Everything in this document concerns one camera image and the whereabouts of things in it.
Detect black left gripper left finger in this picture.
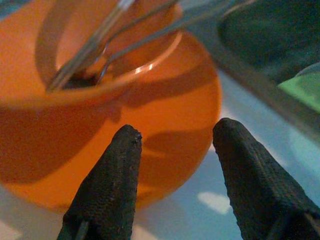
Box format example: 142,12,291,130
56,124,143,240

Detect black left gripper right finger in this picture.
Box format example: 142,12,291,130
212,117,320,240

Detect orange plate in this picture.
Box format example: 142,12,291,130
0,32,223,213

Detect orange bowl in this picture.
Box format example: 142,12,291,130
0,0,186,108

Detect green plate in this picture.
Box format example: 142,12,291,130
277,72,320,113

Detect stainless steel sink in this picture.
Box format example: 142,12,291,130
182,0,320,141

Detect silver fork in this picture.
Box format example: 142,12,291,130
46,0,238,91

